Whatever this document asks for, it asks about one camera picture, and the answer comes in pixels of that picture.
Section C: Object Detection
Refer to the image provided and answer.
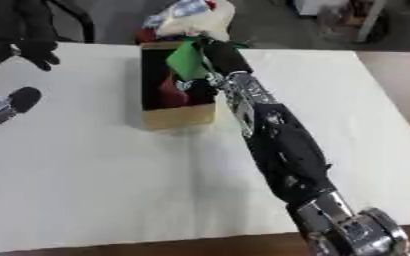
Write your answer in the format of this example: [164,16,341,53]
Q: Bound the white soft toy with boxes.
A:
[140,0,239,43]

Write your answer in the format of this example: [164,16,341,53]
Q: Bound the black chair leg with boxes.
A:
[47,0,97,44]

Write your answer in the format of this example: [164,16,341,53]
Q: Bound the person's hand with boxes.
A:
[14,39,62,72]

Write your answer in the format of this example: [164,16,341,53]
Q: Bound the white table leg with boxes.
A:
[353,0,391,44]

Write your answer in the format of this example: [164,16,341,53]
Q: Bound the person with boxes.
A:
[0,0,62,88]

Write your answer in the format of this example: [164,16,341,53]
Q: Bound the dark red toy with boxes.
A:
[157,74,195,108]

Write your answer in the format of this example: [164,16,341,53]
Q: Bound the tan cardboard box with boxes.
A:
[136,40,219,132]

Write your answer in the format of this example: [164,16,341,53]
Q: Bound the green toy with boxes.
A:
[164,39,212,82]

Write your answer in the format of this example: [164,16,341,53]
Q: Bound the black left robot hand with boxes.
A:
[5,86,44,115]

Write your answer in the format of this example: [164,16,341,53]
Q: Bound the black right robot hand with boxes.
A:
[182,39,256,105]

